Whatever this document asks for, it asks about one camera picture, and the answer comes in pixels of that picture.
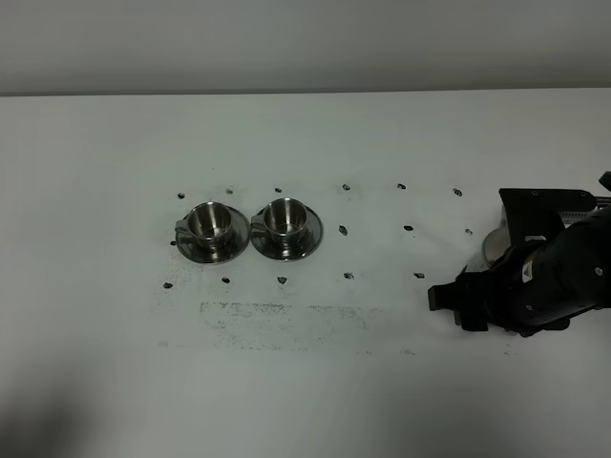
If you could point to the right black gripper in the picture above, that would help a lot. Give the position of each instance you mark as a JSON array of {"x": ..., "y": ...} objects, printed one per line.
[{"x": 525, "y": 292}]

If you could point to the stainless steel teapot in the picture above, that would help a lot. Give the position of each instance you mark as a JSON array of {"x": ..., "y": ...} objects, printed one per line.
[{"x": 491, "y": 249}]

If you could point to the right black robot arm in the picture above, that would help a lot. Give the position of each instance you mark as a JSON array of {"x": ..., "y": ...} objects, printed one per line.
[{"x": 585, "y": 247}]

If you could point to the right steel saucer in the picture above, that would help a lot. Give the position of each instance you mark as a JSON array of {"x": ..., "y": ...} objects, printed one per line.
[{"x": 290, "y": 250}]

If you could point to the steel saucer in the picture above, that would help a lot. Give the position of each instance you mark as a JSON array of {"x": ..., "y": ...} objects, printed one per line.
[
  {"x": 290, "y": 250},
  {"x": 214, "y": 255}
]

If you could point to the right steel teacup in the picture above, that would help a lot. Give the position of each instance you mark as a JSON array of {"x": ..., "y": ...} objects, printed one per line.
[{"x": 283, "y": 219}]

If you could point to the steel teacup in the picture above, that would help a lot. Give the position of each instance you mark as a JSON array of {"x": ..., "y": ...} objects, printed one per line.
[
  {"x": 283, "y": 219},
  {"x": 207, "y": 225}
]

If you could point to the left steel saucer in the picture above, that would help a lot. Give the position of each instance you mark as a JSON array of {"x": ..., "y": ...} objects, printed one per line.
[{"x": 214, "y": 255}]

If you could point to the left steel teacup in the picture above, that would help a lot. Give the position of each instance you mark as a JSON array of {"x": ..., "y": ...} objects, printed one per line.
[{"x": 207, "y": 225}]

